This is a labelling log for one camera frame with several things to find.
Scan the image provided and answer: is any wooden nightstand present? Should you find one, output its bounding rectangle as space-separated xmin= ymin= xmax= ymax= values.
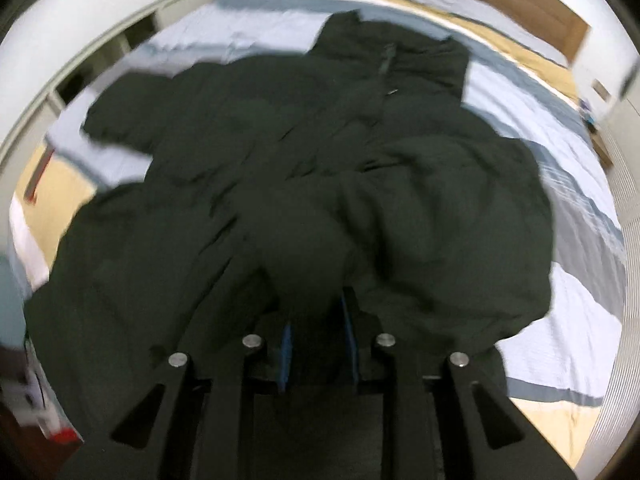
xmin=587 ymin=124 xmax=613 ymax=171

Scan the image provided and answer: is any black puffer coat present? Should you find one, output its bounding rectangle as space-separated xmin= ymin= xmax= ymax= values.
xmin=25 ymin=12 xmax=553 ymax=436

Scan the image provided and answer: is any white low shelf unit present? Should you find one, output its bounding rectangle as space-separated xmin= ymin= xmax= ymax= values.
xmin=1 ymin=0 xmax=176 ymax=166

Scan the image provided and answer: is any right wall switch plate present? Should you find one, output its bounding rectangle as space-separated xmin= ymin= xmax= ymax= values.
xmin=591 ymin=79 xmax=611 ymax=102

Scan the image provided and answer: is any striped duvet cover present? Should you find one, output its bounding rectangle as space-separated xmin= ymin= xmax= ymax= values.
xmin=1 ymin=0 xmax=626 ymax=479

